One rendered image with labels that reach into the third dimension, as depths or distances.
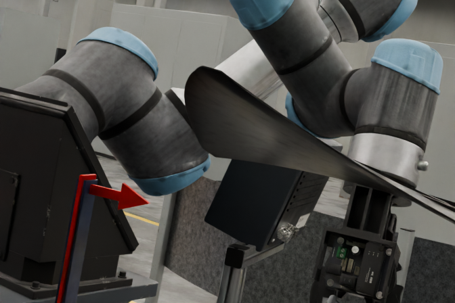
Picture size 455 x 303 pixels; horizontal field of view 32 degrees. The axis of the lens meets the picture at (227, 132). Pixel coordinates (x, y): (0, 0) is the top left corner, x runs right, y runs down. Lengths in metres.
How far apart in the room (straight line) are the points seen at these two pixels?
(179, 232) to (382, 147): 2.35
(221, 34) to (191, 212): 7.50
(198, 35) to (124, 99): 9.52
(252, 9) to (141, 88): 0.34
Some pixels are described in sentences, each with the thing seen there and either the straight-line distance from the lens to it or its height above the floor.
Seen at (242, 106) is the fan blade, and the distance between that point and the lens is 0.50.
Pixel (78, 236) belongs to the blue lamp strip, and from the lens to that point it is 0.70.
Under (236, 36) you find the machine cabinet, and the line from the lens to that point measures 10.58.
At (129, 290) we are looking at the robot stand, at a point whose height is 1.00.
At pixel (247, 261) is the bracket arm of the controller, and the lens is 1.22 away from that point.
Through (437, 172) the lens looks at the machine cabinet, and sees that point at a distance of 7.15.
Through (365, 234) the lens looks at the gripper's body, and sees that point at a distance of 0.76.
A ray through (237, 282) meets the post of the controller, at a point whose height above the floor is 1.01.
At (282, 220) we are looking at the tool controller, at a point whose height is 1.10.
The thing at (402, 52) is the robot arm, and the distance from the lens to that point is 0.83.
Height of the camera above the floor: 1.29
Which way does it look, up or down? 3 degrees down
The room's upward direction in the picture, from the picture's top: 11 degrees clockwise
